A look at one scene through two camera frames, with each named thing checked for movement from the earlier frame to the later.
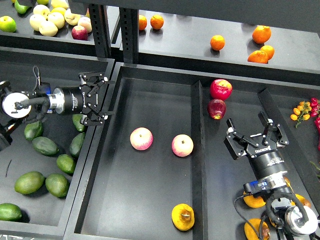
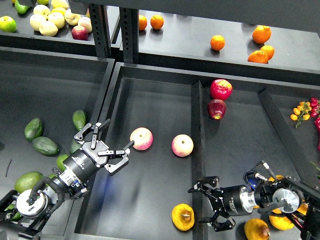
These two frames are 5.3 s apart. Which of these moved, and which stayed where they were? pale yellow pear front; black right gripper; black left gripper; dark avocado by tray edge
Moved: black left gripper; black right gripper
Stayed: dark avocado by tray edge; pale yellow pear front
